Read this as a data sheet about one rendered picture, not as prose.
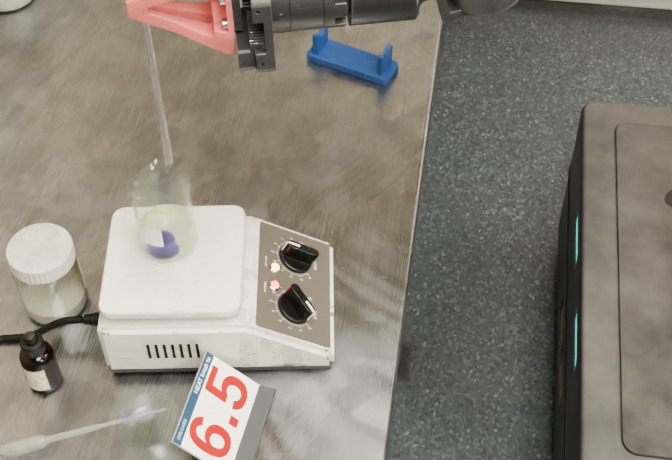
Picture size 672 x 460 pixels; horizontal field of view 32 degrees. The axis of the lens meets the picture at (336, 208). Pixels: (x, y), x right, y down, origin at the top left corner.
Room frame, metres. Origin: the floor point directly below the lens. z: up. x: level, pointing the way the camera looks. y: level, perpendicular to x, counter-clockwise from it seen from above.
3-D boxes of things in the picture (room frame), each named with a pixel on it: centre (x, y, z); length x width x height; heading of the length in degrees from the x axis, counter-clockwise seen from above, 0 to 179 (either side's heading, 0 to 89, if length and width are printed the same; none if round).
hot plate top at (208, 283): (0.64, 0.14, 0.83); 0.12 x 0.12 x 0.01; 0
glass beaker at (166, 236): (0.66, 0.15, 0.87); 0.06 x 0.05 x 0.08; 10
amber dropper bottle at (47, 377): (0.57, 0.26, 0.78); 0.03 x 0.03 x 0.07
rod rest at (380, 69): (0.98, -0.02, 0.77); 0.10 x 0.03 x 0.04; 62
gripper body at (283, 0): (0.66, 0.03, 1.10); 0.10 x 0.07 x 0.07; 6
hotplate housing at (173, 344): (0.64, 0.12, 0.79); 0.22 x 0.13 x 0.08; 90
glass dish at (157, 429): (0.51, 0.16, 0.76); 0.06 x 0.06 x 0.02
